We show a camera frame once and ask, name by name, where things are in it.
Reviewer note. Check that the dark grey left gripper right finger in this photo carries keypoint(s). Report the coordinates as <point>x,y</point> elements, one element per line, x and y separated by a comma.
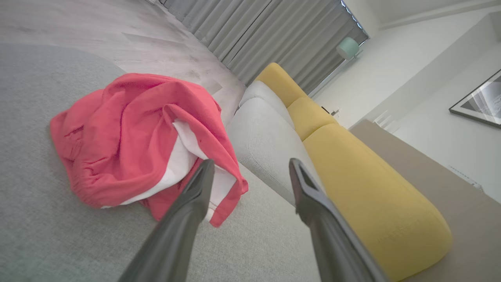
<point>336,254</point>

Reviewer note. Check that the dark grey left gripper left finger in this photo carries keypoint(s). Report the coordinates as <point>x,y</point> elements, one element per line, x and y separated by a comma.
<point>176,243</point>

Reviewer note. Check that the red white basketball jersey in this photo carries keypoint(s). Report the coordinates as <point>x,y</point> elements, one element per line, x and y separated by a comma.
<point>133,129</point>

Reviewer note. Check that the long yellow back cushion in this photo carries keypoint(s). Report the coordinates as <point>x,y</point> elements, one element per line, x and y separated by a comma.
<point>372,199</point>

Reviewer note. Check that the large light grey sofa cushion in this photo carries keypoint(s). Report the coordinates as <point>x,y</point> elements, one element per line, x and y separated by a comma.
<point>266,145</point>

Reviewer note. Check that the tan flat ledge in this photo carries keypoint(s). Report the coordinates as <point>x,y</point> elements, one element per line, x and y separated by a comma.
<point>465,219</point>

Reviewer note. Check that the short yellow back cushion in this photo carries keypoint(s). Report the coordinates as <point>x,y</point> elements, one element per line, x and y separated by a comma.
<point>311,115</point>
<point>280,82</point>

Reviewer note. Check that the grey fabric sofa seat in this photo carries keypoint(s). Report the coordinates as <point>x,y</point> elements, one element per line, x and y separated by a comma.
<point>35,219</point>

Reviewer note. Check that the small light grey sofa cushion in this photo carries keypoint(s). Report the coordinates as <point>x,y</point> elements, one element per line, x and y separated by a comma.
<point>262,94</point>

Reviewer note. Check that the mint green lamp shade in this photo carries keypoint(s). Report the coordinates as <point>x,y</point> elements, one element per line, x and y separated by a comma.
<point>348,49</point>

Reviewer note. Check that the grey pleated curtain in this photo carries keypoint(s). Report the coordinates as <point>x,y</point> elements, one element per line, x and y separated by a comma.
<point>274,35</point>

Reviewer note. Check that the small wall outlet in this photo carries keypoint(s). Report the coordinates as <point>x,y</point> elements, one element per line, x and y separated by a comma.
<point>330,111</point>

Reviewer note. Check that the black framed wall picture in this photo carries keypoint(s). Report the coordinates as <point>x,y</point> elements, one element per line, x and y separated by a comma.
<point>483,100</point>

